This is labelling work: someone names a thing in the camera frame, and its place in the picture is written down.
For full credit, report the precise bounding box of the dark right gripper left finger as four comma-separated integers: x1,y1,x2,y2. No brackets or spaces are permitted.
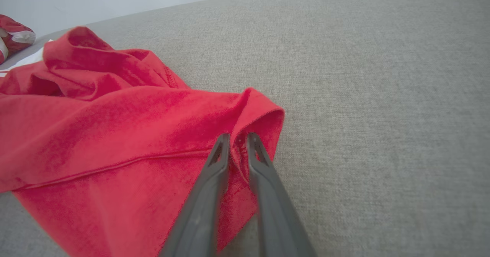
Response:
159,133,230,257

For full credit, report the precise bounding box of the red garment with striped trim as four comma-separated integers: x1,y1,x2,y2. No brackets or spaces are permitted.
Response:
0,26,286,257

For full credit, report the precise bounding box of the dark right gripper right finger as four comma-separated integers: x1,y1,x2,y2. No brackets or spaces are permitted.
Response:
247,132,318,257

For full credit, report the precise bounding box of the red garment with number print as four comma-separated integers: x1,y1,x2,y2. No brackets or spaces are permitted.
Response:
0,14,36,65

